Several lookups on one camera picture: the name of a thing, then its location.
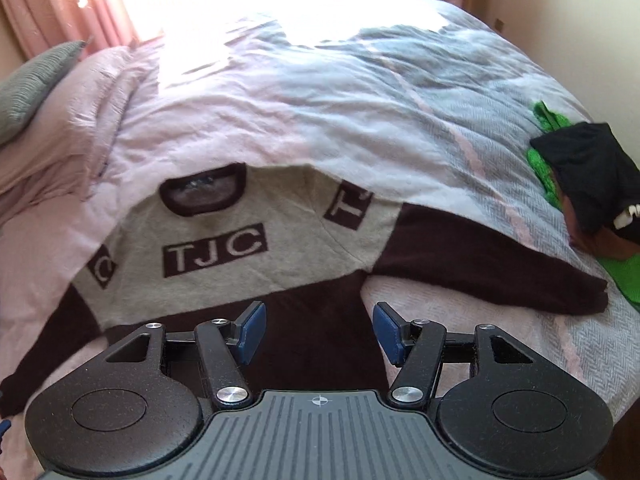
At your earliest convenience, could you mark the grey maroon TJC sweater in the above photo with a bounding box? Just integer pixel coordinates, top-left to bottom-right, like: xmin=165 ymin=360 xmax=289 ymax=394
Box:
xmin=1 ymin=162 xmax=608 ymax=417

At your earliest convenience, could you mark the brown garment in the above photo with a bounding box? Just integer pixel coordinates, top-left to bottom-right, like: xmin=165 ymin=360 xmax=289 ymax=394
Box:
xmin=562 ymin=196 xmax=640 ymax=261

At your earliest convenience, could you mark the green knitted garment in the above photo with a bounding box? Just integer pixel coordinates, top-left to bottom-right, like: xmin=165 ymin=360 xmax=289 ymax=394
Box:
xmin=526 ymin=101 xmax=639 ymax=308

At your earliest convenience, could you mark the pink grey bed duvet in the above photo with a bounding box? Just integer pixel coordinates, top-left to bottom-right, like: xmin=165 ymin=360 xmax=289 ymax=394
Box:
xmin=0 ymin=0 xmax=640 ymax=480

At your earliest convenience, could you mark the black garment with tag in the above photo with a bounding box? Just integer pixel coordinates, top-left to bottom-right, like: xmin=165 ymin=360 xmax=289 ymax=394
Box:
xmin=530 ymin=122 xmax=639 ymax=234

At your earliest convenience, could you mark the pink pillow stack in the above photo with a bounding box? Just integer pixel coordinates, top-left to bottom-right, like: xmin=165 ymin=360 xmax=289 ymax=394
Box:
xmin=1 ymin=47 xmax=143 ymax=222

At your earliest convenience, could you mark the grey checked pillow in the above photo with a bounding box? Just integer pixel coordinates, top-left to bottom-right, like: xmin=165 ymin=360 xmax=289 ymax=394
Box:
xmin=1 ymin=40 xmax=86 ymax=145

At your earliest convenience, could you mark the pink curtain left side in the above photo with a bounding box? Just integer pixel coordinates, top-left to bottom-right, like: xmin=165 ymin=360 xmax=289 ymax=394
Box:
xmin=1 ymin=0 xmax=138 ymax=58

